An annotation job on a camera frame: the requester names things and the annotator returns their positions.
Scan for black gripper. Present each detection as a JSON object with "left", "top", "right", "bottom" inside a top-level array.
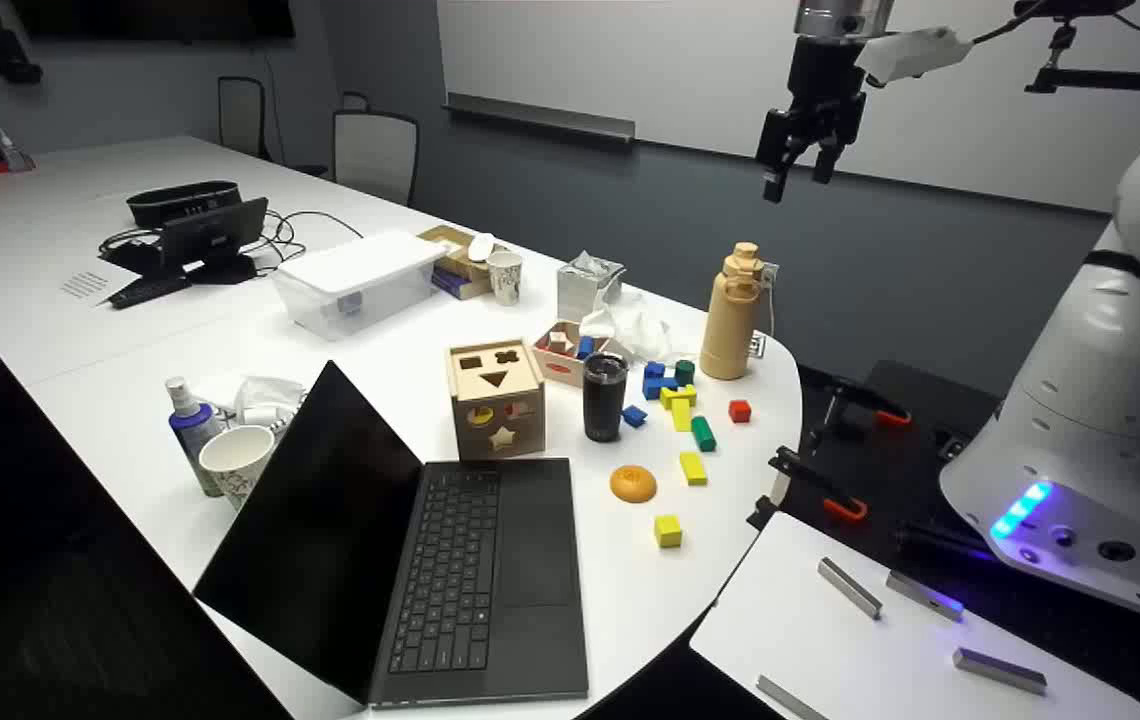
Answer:
[{"left": 751, "top": 37, "right": 871, "bottom": 206}]

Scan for dark grey laptop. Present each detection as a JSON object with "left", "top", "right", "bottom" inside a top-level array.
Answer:
[{"left": 186, "top": 354, "right": 593, "bottom": 710}]

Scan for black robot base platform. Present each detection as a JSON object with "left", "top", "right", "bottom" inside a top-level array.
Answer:
[{"left": 743, "top": 354, "right": 1140, "bottom": 720}]

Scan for tan water bottle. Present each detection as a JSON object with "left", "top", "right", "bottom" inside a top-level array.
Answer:
[{"left": 697, "top": 239, "right": 774, "bottom": 382}]

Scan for white plastic bag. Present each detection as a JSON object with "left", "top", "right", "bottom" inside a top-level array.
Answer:
[{"left": 581, "top": 300, "right": 680, "bottom": 370}]

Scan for grey whiteboard tray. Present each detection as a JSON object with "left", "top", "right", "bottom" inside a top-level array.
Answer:
[{"left": 443, "top": 87, "right": 638, "bottom": 149}]

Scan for black tumbler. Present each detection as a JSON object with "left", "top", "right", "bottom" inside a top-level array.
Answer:
[{"left": 581, "top": 347, "right": 632, "bottom": 448}]

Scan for red tray with blocks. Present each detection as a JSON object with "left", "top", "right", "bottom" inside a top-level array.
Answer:
[{"left": 529, "top": 320, "right": 612, "bottom": 393}]

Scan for open cardboard box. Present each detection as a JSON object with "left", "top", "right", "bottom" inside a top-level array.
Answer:
[{"left": 417, "top": 221, "right": 520, "bottom": 304}]

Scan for orange wooden disc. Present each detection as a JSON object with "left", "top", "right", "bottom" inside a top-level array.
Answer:
[{"left": 609, "top": 458, "right": 661, "bottom": 509}]

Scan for grey mesh office chair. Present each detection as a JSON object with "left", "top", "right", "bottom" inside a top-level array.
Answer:
[
  {"left": 211, "top": 72, "right": 271, "bottom": 159},
  {"left": 328, "top": 102, "right": 425, "bottom": 206}
]

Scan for grey metal bar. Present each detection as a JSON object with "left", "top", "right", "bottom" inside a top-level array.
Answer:
[
  {"left": 884, "top": 569, "right": 966, "bottom": 628},
  {"left": 817, "top": 552, "right": 886, "bottom": 625},
  {"left": 751, "top": 672, "right": 833, "bottom": 720},
  {"left": 948, "top": 642, "right": 1053, "bottom": 699}
]

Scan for white box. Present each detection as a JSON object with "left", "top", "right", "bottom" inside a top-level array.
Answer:
[{"left": 266, "top": 229, "right": 449, "bottom": 340}]

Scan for white flat board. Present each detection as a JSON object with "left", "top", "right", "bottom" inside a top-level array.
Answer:
[{"left": 685, "top": 509, "right": 1140, "bottom": 720}]

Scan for crumpled clear plastic wrap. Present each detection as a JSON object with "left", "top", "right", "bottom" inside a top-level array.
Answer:
[{"left": 228, "top": 370, "right": 312, "bottom": 436}]

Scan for black tablet on stand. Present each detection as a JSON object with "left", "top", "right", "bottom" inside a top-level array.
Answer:
[{"left": 95, "top": 192, "right": 271, "bottom": 312}]

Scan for small spray bottle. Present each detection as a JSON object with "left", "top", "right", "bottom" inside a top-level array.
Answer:
[{"left": 160, "top": 374, "right": 230, "bottom": 499}]

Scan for white wall whiteboard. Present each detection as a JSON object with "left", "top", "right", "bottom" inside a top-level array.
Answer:
[{"left": 432, "top": 0, "right": 1140, "bottom": 214}]

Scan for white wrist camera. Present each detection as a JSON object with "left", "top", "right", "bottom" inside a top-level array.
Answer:
[{"left": 856, "top": 24, "right": 977, "bottom": 87}]

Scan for orange handled black clamp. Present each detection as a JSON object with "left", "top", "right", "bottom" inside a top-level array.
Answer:
[
  {"left": 817, "top": 374, "right": 920, "bottom": 436},
  {"left": 764, "top": 443, "right": 871, "bottom": 529}
]

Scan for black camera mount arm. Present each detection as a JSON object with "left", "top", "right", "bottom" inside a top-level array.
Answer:
[{"left": 1008, "top": 0, "right": 1140, "bottom": 100}]

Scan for tangled cables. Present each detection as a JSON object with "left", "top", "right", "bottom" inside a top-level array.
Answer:
[{"left": 241, "top": 206, "right": 369, "bottom": 273}]

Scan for black wall television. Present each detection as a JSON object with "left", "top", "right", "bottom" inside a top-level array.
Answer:
[{"left": 7, "top": 0, "right": 301, "bottom": 43}]

